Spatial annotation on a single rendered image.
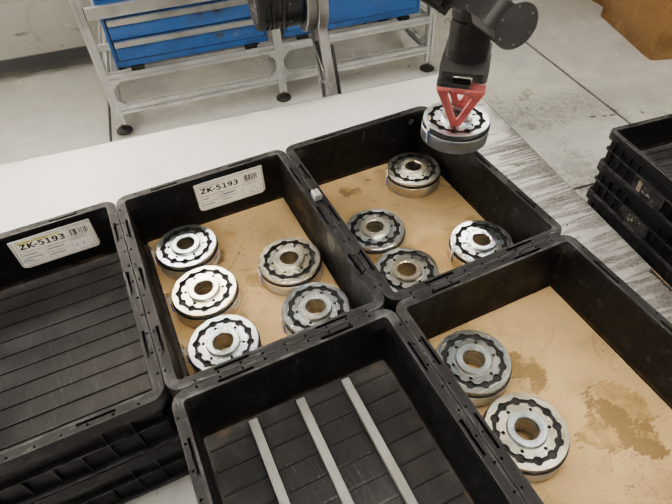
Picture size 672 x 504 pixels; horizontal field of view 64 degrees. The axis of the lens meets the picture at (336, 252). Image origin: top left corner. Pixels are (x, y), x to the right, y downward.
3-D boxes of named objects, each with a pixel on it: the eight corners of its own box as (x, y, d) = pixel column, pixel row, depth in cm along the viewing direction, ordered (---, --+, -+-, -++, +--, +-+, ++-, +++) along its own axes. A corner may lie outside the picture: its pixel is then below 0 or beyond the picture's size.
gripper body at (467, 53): (490, 53, 79) (500, 2, 74) (485, 88, 72) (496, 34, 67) (446, 49, 80) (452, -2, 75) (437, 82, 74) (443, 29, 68)
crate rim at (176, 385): (118, 209, 90) (113, 198, 89) (283, 158, 98) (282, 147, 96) (173, 404, 65) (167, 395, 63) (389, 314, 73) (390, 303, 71)
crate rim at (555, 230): (283, 157, 98) (282, 147, 96) (424, 114, 106) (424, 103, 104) (389, 314, 73) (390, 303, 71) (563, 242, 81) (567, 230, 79)
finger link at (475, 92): (480, 111, 83) (491, 53, 76) (476, 137, 78) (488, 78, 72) (436, 106, 84) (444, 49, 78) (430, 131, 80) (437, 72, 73)
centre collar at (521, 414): (497, 420, 67) (498, 417, 66) (531, 406, 68) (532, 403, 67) (520, 456, 63) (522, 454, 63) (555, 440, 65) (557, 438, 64)
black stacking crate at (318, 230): (137, 248, 97) (116, 201, 89) (288, 198, 105) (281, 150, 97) (192, 437, 72) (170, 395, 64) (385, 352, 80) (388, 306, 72)
